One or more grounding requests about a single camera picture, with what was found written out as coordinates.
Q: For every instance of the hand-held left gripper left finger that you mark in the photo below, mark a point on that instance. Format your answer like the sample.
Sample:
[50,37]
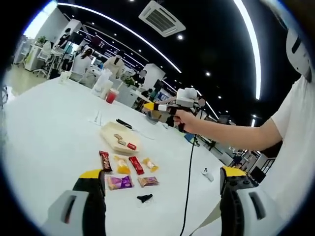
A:
[86,209]

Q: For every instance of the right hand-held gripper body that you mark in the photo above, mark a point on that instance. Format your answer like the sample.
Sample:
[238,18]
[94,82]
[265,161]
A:
[185,98]

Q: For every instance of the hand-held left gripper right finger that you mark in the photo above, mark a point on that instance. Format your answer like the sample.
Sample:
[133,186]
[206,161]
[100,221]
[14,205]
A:
[236,209]

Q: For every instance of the purple snack packet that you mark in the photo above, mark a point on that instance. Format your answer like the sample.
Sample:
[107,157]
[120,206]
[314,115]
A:
[120,182]

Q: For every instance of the small red candy packet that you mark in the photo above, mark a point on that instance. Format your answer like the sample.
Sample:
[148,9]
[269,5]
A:
[131,146]

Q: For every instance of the dark red chocolate bar packet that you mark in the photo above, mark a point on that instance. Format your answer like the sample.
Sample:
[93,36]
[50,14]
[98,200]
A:
[105,161]

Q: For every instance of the small tan candy packet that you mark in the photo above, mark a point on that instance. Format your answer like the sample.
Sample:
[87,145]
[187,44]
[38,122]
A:
[118,136]

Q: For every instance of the orange candy packet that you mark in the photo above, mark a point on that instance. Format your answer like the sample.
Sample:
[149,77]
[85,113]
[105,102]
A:
[121,142]

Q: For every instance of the large yellow cake packet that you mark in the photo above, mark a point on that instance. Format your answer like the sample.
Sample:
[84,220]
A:
[121,165]

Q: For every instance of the cream hexagonal container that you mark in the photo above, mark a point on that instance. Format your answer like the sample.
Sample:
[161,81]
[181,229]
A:
[109,130]

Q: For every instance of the small yellow cake packet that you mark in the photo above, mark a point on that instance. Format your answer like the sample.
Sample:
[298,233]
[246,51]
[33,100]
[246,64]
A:
[150,165]

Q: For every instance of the clear bag of black food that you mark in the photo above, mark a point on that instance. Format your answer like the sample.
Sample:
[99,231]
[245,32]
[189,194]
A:
[145,197]

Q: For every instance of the bright red wafer bar packet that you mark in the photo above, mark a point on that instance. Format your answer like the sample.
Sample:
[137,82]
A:
[136,165]

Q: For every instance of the brown biscuit packet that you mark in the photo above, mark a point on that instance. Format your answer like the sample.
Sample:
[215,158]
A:
[148,182]

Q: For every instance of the person's right hand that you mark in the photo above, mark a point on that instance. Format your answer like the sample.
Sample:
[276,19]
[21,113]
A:
[187,121]

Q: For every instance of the dark grey bowl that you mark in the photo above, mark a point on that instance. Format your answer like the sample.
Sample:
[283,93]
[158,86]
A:
[153,118]

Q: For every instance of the small white object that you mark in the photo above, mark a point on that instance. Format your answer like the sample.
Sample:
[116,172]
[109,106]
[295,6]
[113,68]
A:
[165,125]

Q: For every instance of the light grey cabinet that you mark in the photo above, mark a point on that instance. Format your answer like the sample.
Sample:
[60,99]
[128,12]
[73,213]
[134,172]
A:
[128,98]

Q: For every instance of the potted green plant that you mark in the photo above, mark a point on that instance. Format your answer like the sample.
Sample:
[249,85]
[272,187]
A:
[42,41]
[128,82]

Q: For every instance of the small white device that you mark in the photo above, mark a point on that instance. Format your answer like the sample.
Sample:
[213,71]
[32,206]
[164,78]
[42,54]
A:
[208,174]

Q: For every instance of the red drink cup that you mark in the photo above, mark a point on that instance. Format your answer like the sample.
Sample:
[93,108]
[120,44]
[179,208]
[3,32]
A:
[112,97]

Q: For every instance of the tall cream cup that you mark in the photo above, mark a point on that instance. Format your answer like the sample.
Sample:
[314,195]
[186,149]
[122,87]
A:
[108,89]

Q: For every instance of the beige coat mannequin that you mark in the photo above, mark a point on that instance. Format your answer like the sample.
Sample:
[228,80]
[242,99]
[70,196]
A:
[113,64]

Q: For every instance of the translucent white plastic bag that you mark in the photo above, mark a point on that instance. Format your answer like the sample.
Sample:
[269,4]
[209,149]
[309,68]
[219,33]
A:
[99,82]

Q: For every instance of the ceiling air conditioner vent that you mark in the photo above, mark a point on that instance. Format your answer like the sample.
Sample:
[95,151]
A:
[161,18]

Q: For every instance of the long white ceiling light strip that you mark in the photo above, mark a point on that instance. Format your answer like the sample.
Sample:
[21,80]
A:
[256,49]

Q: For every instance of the dark hanging display screen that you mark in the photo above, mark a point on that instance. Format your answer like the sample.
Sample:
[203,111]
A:
[99,41]

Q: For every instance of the white paper cup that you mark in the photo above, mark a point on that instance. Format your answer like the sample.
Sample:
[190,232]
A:
[64,77]

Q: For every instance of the white office chair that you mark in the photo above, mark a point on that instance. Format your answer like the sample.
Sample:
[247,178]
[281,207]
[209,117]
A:
[44,57]

